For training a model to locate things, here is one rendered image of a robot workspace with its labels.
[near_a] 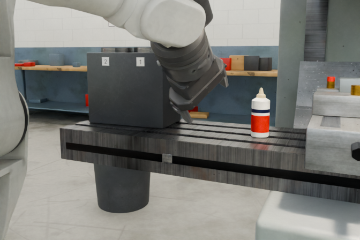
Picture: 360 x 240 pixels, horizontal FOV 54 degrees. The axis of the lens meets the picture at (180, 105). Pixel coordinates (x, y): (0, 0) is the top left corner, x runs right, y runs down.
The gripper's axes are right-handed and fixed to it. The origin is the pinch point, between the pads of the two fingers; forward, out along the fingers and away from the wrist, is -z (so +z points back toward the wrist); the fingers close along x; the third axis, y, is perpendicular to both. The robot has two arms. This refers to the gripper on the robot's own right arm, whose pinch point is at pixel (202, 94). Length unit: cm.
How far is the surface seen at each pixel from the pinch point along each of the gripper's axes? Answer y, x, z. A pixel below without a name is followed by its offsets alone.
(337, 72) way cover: -5, 41, -37
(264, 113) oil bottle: -6.9, 8.5, -12.5
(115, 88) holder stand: 26.3, -9.5, -10.0
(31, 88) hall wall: 529, -75, -391
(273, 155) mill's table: -15.7, 1.1, -8.7
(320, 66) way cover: 0, 40, -36
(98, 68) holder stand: 32.7, -8.9, -6.9
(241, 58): 190, 160, -305
